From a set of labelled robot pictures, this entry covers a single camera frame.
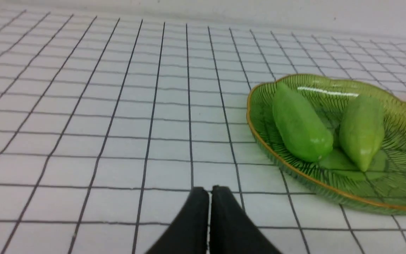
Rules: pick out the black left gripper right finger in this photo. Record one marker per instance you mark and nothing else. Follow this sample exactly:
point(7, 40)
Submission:
point(231, 230)

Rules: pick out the green glass plate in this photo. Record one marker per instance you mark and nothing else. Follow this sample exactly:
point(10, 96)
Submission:
point(382, 188)

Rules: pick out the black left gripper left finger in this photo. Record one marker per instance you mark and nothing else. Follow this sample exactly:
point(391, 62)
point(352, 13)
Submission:
point(187, 234)

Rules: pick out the green cucumber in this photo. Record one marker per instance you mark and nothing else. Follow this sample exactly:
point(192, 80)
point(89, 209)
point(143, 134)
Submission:
point(362, 130)
point(303, 133)

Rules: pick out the white grid tablecloth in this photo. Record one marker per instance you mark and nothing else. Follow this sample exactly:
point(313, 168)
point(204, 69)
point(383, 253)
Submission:
point(107, 122)

